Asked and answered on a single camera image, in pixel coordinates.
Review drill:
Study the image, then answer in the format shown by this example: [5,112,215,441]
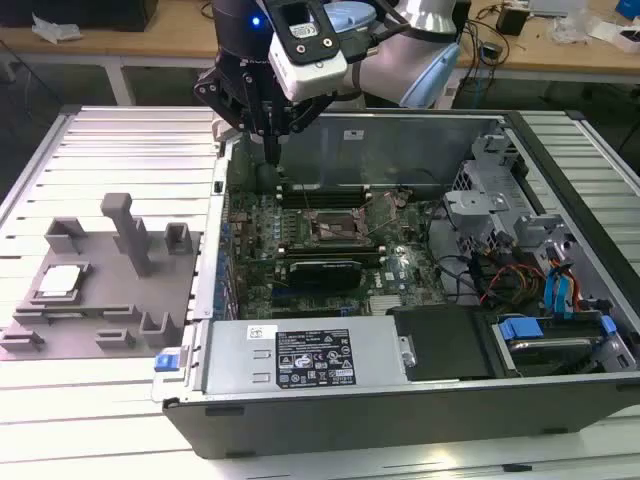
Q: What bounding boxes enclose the small black box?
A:
[495,5,530,37]

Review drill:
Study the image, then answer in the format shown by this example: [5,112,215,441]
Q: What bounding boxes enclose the grey flat box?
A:
[528,0,587,15]

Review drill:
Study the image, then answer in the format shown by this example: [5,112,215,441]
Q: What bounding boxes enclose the silver CPU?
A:
[35,263,85,300]

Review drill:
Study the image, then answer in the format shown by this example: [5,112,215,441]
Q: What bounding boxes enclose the green motherboard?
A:
[222,187,451,320]

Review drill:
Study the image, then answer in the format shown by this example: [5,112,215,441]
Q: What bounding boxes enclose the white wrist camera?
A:
[264,0,350,102]

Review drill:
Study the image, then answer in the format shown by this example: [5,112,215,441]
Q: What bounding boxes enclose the black graphics card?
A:
[276,255,365,294]

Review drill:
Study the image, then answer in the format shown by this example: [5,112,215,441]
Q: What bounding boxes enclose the black tower box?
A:
[453,0,474,42]

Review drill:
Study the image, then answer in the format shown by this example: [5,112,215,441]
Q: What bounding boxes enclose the white cardboard box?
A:
[587,19,640,54]

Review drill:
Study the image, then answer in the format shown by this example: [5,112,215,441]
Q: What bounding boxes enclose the black plastic bay cover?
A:
[385,304,501,382]

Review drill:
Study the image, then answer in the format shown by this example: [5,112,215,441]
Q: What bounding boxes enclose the grey metal drive cage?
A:
[442,130,584,264]

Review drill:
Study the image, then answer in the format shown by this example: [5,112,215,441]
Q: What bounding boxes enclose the blue flat data wire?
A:
[542,269,561,316]
[557,267,582,322]

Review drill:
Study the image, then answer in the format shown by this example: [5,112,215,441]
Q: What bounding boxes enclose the grey parts rack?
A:
[0,192,202,362]

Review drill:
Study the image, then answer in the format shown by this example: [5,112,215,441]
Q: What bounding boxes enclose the metal socket cover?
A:
[357,189,412,237]

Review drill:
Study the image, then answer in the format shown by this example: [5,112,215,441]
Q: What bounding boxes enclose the silver chipset heat sink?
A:
[368,294,403,317]

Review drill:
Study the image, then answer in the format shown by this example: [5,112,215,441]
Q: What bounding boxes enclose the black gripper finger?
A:
[193,68,275,164]
[273,91,336,164]

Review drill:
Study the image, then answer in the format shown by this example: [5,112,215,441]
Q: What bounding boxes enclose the red yellow power wire bundle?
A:
[478,263,547,307]

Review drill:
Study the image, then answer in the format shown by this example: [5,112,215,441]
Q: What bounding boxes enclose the hard disk in blue carrier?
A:
[492,313,617,380]

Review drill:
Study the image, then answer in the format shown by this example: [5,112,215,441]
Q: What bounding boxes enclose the black computer box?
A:
[0,0,160,32]

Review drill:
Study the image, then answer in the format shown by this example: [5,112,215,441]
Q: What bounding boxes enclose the grey power supply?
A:
[202,319,404,395]

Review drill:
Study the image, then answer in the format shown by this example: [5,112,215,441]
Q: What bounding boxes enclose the long wooden desk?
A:
[0,0,640,109]

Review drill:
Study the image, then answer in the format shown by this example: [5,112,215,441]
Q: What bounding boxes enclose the open black PC case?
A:
[149,107,640,460]

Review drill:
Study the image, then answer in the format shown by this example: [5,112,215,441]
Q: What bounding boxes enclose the clear plastic bags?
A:
[547,9,589,45]

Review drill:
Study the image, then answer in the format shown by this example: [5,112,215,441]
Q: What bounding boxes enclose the white crumpled bag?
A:
[30,13,82,42]

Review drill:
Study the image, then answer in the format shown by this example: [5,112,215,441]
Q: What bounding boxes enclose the black wire bundle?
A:
[432,247,491,307]

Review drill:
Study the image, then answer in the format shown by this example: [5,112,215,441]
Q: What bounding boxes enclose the green RAM stick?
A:
[42,308,110,319]

